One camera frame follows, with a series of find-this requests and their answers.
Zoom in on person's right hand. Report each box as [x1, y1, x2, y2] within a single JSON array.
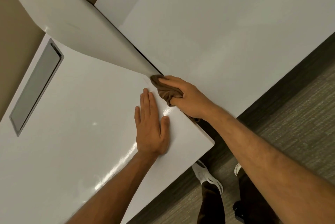
[[158, 75, 218, 120]]

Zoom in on person's left hand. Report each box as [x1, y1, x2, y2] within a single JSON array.
[[134, 88, 170, 156]]

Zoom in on brown cleaning cloth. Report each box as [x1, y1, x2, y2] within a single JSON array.
[[150, 74, 184, 107]]

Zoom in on person's right forearm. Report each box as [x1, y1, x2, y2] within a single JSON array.
[[203, 107, 335, 224]]

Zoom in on person's left forearm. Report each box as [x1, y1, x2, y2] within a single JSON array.
[[65, 151, 159, 224]]

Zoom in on dark brown trousers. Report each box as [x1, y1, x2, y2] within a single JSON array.
[[197, 168, 282, 224]]

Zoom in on white curved desk divider panel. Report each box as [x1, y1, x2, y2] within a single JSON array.
[[0, 0, 164, 76]]

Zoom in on grey desk cable flap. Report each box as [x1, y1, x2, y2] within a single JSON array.
[[9, 38, 65, 137]]

